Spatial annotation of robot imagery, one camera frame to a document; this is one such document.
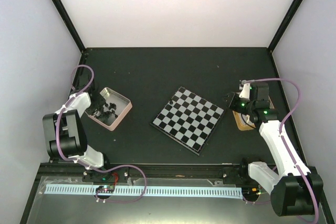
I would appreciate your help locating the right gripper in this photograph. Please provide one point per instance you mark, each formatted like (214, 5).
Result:
(230, 100)

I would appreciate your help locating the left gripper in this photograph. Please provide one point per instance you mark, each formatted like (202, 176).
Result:
(101, 103)

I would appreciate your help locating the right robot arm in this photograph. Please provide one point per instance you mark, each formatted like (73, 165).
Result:
(294, 189)

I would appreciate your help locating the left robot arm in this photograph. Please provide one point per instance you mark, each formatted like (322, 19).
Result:
(65, 135)

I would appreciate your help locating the black chess pieces pile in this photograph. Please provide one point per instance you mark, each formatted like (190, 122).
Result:
(107, 115)

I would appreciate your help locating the small circuit board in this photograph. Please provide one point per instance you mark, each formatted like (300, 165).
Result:
(105, 189)

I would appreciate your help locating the pink metal tin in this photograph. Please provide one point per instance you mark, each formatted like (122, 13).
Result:
(124, 106)

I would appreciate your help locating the orange metal tin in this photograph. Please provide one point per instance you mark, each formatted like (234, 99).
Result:
(242, 121)

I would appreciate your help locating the black and white chessboard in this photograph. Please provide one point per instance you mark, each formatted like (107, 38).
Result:
(189, 121)

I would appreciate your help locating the black aluminium rail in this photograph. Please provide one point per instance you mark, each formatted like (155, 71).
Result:
(228, 173)

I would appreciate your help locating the light blue slotted cable duct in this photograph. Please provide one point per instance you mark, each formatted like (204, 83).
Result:
(150, 191)

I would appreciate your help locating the left black frame post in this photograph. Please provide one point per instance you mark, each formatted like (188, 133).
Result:
(69, 24)

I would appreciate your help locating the black frame post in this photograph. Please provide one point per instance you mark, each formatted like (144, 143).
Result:
(69, 24)
(293, 8)

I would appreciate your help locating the right black frame post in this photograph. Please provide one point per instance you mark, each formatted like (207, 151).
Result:
(293, 8)

